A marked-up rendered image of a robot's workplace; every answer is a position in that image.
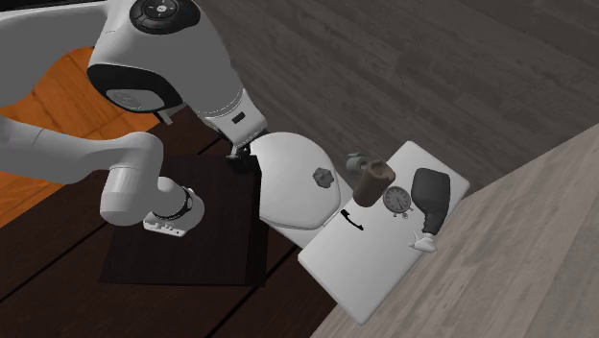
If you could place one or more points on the black curved stick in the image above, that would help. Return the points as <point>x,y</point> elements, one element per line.
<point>352,221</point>

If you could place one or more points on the grey crumpled lump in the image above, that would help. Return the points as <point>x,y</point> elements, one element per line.
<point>323,177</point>

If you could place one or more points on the dark robot stand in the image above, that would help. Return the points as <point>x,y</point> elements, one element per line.
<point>220,224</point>

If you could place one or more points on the grey round alarm clock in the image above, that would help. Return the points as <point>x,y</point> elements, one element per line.
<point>397,200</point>

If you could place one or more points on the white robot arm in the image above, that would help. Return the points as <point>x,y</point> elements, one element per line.
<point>154,70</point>

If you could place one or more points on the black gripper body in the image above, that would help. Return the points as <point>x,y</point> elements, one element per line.
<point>243,159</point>

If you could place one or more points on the brown cylindrical cup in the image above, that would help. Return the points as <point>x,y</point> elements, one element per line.
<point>372,183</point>

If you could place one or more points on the white toilet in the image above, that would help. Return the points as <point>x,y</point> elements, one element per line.
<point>360,267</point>

